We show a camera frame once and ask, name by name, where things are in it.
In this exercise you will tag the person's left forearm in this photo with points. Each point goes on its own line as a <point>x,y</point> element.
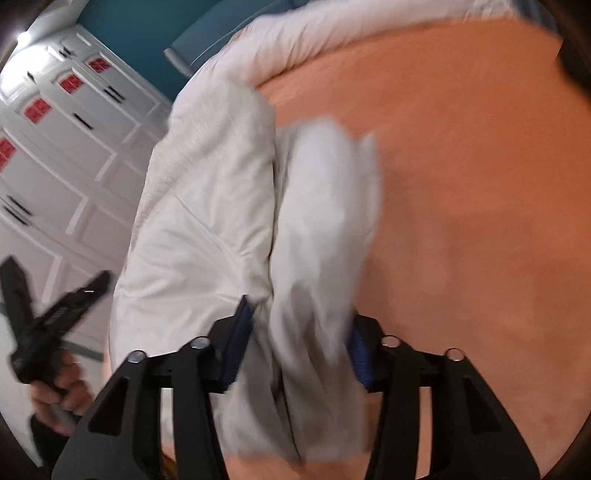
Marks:
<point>46,445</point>

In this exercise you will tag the white panelled wardrobe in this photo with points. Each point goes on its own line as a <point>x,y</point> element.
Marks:
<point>69,175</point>

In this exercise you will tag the white quilted jacket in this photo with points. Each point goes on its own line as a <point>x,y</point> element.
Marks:
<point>207,230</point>

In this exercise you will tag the orange bed sheet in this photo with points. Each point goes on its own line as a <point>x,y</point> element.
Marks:
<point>461,184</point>

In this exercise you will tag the person's left hand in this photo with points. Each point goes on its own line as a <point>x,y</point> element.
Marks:
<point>69,387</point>

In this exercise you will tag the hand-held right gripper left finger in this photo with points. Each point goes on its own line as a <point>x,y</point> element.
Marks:
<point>235,344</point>

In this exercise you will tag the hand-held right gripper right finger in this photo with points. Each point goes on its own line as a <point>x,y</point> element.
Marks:
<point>360,362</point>

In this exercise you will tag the teal padded headboard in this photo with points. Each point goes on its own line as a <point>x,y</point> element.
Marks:
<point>198,50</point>

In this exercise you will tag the red paper door decoration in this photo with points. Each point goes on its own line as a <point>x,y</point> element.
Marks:
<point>6,154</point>
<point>99,65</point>
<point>38,110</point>
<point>70,83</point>

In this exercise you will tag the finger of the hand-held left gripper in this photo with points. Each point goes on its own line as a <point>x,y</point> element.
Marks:
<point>76,304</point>
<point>16,295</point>

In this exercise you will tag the grey striped curtain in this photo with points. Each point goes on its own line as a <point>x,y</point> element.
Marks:
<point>535,14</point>

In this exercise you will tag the pale pink duvet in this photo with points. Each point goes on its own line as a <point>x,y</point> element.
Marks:
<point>332,27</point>

